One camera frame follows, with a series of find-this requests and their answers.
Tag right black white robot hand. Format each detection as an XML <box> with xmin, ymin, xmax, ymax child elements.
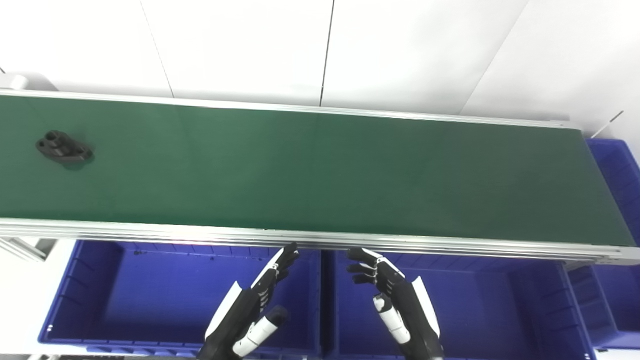
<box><xmin>346</xmin><ymin>247</ymin><xmax>446</xmax><ymax>360</ymax></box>

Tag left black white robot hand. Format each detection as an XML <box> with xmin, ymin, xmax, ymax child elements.
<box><xmin>197</xmin><ymin>242</ymin><xmax>301</xmax><ymax>360</ymax></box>

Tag black flanged metal part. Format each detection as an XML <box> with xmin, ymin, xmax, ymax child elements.
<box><xmin>35</xmin><ymin>130</ymin><xmax>95</xmax><ymax>164</ymax></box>

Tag blue plastic bin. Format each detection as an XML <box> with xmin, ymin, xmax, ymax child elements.
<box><xmin>38</xmin><ymin>240</ymin><xmax>324</xmax><ymax>359</ymax></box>
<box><xmin>565</xmin><ymin>137</ymin><xmax>640</xmax><ymax>351</ymax></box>
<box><xmin>322</xmin><ymin>250</ymin><xmax>599</xmax><ymax>360</ymax></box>

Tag green conveyor belt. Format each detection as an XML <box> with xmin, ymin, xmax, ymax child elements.
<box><xmin>0</xmin><ymin>95</ymin><xmax>637</xmax><ymax>248</ymax></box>
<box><xmin>0</xmin><ymin>89</ymin><xmax>640</xmax><ymax>266</ymax></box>

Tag aluminium conveyor support leg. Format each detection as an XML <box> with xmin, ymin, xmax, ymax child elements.
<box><xmin>0</xmin><ymin>237</ymin><xmax>57</xmax><ymax>264</ymax></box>

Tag grey conveyor end cover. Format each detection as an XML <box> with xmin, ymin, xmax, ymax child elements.
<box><xmin>0</xmin><ymin>74</ymin><xmax>30</xmax><ymax>92</ymax></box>

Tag thin grey rod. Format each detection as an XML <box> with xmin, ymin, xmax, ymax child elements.
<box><xmin>590</xmin><ymin>110</ymin><xmax>625</xmax><ymax>139</ymax></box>

